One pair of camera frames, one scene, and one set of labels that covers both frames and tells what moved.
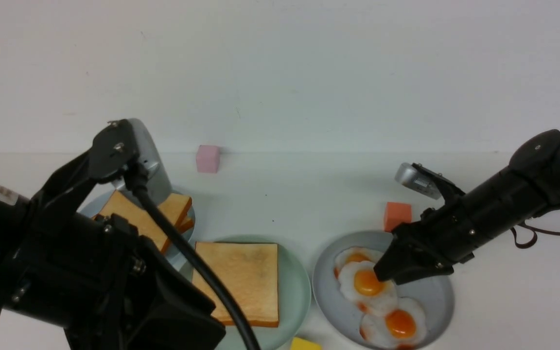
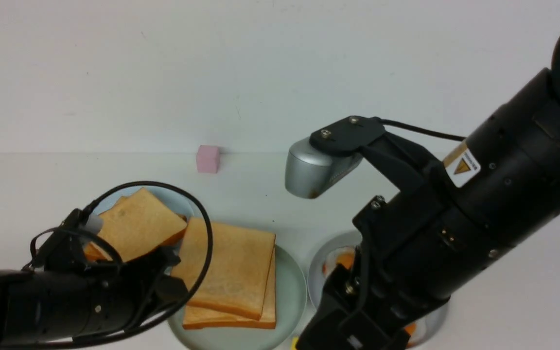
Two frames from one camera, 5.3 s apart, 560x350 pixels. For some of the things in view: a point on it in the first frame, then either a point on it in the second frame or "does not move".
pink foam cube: [207, 159] does not move
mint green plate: [294, 289] does not move
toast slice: [126, 205] to [237, 278]
